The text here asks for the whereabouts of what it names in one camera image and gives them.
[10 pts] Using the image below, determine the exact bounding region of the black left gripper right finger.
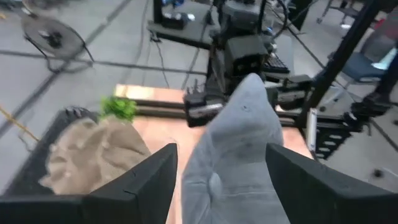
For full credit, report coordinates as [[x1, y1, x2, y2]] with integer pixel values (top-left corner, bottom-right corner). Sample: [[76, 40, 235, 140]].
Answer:
[[266, 143, 398, 224]]

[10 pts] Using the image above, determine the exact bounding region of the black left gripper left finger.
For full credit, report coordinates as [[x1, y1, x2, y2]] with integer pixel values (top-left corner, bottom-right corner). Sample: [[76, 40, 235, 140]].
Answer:
[[0, 142, 178, 224]]

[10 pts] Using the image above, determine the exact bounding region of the blue-grey cotton cap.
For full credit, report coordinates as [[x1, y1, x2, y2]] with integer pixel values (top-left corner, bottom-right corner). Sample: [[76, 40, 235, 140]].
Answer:
[[181, 73, 292, 224]]

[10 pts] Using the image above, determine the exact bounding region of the beige cotton cap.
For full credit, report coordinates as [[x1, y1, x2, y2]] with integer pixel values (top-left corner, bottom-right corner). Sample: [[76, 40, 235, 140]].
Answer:
[[39, 116, 152, 195]]

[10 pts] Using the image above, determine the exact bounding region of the green plant in white pot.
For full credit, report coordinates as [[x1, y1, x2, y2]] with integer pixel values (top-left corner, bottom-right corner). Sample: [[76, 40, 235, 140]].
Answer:
[[99, 96, 138, 123]]

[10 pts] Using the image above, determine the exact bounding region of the black keyboard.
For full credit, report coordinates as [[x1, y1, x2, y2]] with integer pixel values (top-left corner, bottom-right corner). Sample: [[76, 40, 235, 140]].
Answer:
[[264, 54, 290, 75]]

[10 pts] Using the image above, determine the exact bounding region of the black box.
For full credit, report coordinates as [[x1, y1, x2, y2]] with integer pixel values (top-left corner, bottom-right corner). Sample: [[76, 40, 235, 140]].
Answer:
[[161, 11, 189, 30]]

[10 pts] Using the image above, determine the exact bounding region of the clear plastic bin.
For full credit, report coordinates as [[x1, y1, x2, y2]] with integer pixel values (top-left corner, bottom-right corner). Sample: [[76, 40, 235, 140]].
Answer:
[[2, 106, 153, 197]]

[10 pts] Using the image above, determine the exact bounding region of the person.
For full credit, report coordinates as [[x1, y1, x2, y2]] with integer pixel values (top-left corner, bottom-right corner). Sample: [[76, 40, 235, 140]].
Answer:
[[353, 46, 398, 116]]

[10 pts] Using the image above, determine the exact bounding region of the blue office chair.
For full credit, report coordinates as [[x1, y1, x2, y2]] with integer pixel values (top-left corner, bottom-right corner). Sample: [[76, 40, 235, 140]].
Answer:
[[340, 30, 397, 84]]

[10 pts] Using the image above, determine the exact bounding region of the black floor fan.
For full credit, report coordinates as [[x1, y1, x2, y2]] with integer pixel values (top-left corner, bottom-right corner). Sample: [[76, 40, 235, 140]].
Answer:
[[21, 14, 96, 74]]

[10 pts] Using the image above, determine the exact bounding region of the black table edge rail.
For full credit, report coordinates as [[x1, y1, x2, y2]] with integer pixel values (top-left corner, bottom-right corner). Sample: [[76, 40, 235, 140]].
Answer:
[[135, 98, 187, 119]]

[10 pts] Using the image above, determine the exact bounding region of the black floor cable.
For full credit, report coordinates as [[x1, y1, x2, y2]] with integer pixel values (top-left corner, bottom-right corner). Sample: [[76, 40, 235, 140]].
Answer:
[[149, 30, 170, 90], [181, 30, 206, 90]]

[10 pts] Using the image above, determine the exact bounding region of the black slotted bracket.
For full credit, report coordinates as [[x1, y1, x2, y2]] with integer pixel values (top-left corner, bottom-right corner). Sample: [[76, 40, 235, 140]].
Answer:
[[313, 120, 368, 161]]

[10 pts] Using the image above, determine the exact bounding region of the black frame post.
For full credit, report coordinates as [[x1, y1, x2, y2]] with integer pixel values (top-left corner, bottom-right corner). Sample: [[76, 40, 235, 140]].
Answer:
[[295, 0, 383, 128]]

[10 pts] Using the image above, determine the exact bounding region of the yellow hanging cable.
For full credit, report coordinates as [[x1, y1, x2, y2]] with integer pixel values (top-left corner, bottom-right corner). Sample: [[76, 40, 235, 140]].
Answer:
[[0, 105, 40, 142]]

